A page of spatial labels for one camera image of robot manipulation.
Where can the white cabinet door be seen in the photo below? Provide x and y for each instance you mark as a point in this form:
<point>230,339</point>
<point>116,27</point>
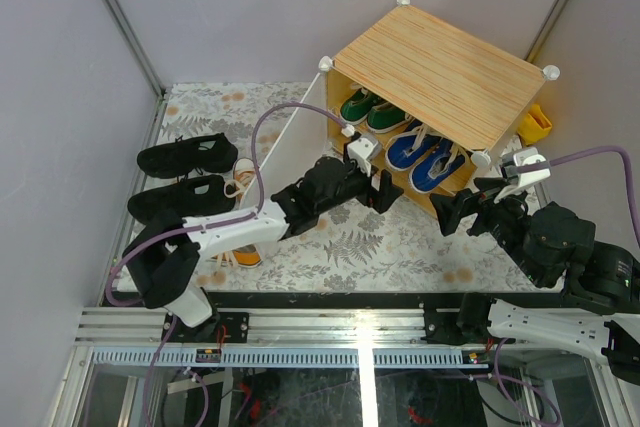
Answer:
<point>301,142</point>

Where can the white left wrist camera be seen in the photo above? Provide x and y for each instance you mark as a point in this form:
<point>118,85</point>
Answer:
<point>360,149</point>

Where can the green sneaker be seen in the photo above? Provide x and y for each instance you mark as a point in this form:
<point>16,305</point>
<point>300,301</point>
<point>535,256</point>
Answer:
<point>357,107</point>
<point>386,117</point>

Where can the blue sneaker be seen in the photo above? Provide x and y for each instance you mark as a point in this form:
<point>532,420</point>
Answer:
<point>445,159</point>
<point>405,148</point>

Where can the orange sneaker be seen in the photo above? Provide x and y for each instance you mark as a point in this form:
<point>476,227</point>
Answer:
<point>242,176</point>
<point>243,257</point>

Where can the wooden shoe cabinet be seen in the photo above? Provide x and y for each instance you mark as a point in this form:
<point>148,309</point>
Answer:
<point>461,87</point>

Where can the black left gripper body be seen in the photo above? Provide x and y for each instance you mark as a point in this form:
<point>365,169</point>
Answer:
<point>355,186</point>

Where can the yellow plastic bin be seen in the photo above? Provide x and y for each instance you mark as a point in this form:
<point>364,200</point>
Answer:
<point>535,126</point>

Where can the black shoe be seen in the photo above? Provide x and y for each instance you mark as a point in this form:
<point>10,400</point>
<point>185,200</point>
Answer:
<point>200,196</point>
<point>213,154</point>

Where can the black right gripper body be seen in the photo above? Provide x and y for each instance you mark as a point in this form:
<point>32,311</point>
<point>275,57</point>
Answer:
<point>501,218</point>

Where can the grey slotted cable duct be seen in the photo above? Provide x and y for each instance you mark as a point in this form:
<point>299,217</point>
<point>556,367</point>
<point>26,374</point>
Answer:
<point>424,358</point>

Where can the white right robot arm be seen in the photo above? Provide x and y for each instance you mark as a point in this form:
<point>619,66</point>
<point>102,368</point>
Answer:
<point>552,245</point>

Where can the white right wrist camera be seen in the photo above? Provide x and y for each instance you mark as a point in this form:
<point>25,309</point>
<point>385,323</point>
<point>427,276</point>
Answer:
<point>521,170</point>

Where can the aluminium rail frame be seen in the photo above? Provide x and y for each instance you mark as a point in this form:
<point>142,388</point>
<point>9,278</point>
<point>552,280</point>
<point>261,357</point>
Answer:
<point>261,328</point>

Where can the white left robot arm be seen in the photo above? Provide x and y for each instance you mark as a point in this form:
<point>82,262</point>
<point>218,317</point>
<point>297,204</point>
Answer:
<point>162,259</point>

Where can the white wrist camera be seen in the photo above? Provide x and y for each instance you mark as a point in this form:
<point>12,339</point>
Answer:
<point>360,149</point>
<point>521,170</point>

